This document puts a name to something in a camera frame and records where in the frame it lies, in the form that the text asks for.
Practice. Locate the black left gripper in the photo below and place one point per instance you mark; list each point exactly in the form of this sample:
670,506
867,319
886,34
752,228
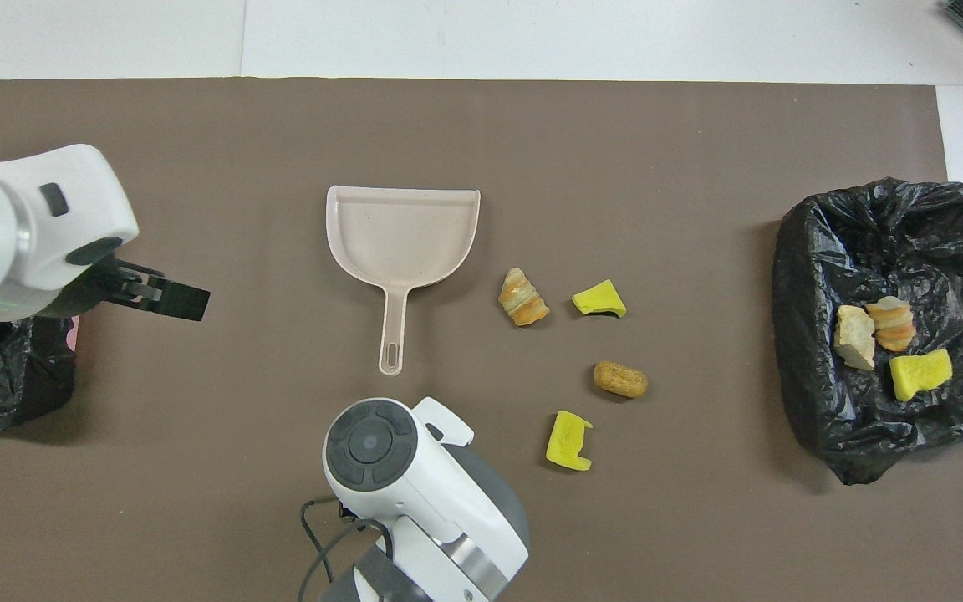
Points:
97,288

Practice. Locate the beige plastic dustpan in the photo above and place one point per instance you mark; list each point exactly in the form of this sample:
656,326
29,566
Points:
402,234

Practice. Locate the toy croissant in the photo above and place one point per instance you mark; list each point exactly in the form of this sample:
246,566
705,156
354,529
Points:
894,326
855,339
523,298

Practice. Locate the notched yellow sponge piece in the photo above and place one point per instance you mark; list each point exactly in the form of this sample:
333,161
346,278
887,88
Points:
567,439

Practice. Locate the brown bread roll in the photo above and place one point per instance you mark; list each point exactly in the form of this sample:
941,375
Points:
620,379

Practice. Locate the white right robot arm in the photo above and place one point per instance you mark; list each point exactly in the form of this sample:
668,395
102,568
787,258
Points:
415,493

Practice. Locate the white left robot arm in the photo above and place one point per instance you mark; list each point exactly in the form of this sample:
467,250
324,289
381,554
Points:
30,217

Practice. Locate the pink plastic bin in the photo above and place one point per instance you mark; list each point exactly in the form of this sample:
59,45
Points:
73,339

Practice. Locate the black plastic trash bag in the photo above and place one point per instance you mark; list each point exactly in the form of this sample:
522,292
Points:
883,251
13,376

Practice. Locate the brown table mat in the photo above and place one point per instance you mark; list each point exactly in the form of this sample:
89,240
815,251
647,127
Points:
364,125

